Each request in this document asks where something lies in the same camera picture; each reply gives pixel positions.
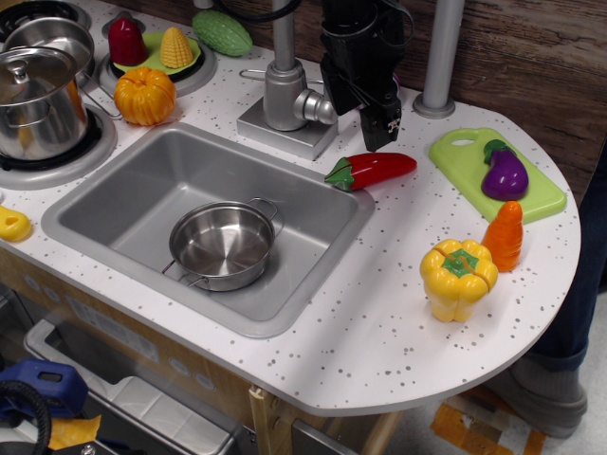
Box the steel pot with lid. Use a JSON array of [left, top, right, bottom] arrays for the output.
[[1, 46, 89, 161]]

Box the green toy bitter gourd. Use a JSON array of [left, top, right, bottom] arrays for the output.
[[192, 9, 253, 57]]

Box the front left stove burner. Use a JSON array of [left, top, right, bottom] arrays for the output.
[[1, 105, 118, 191]]

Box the green toy cutting board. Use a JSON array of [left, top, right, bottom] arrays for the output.
[[429, 128, 566, 224]]

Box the yellow toy corn cob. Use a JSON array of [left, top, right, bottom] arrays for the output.
[[160, 27, 194, 69]]

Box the red toy chili pepper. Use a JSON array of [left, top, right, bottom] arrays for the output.
[[324, 153, 417, 192]]

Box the steel pot without lid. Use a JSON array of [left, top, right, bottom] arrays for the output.
[[1, 18, 95, 98]]

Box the purple toy eggplant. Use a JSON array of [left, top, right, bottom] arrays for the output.
[[481, 139, 529, 202]]

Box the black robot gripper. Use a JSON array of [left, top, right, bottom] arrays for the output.
[[321, 1, 406, 152]]

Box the yellow toy bell pepper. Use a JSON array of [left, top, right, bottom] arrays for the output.
[[419, 239, 499, 322]]

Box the orange toy carrot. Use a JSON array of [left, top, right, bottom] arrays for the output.
[[482, 201, 524, 272]]

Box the grey support pole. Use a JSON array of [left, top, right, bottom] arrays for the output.
[[413, 0, 465, 119]]

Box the black cable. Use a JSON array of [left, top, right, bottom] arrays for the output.
[[0, 379, 53, 455]]

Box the grey toy faucet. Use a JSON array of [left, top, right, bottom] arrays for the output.
[[237, 1, 338, 161]]

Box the blue clamp tool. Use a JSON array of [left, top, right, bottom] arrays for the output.
[[1, 358, 88, 418]]

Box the back right stove burner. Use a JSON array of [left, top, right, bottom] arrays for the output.
[[96, 10, 217, 97]]

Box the small steel pan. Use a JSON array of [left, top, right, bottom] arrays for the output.
[[162, 197, 279, 292]]

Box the dark red toy pepper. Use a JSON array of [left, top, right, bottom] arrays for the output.
[[108, 17, 148, 66]]

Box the light green toy plate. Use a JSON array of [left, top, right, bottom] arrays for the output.
[[110, 30, 202, 76]]

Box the yellow toy piece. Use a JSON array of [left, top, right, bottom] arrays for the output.
[[0, 206, 31, 242]]

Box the grey toy sink basin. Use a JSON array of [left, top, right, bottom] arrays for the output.
[[42, 123, 374, 338]]

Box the orange toy pumpkin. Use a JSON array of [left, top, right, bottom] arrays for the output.
[[114, 66, 176, 126]]

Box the blue jeans leg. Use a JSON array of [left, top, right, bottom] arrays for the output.
[[530, 151, 606, 372]]

